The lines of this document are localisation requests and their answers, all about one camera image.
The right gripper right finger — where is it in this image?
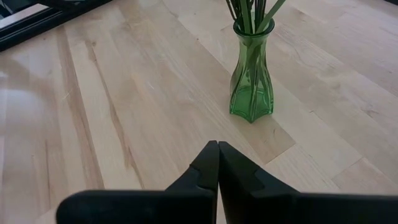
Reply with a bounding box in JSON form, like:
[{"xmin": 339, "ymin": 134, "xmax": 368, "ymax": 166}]
[{"xmin": 218, "ymin": 141, "xmax": 398, "ymax": 224}]

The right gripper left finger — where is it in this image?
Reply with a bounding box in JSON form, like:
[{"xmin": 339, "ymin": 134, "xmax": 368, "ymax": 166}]
[{"xmin": 55, "ymin": 139, "xmax": 220, "ymax": 224}]

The white tulip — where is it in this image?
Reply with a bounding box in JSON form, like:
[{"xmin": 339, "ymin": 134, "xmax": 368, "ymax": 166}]
[
  {"xmin": 239, "ymin": 0, "xmax": 253, "ymax": 34},
  {"xmin": 256, "ymin": 0, "xmax": 287, "ymax": 34}
]

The green glass vase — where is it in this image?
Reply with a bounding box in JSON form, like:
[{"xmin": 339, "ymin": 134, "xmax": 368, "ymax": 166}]
[{"xmin": 229, "ymin": 17, "xmax": 276, "ymax": 124}]

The black metal table frame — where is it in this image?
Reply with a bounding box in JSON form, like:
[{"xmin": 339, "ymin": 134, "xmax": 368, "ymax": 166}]
[{"xmin": 0, "ymin": 0, "xmax": 113, "ymax": 52}]

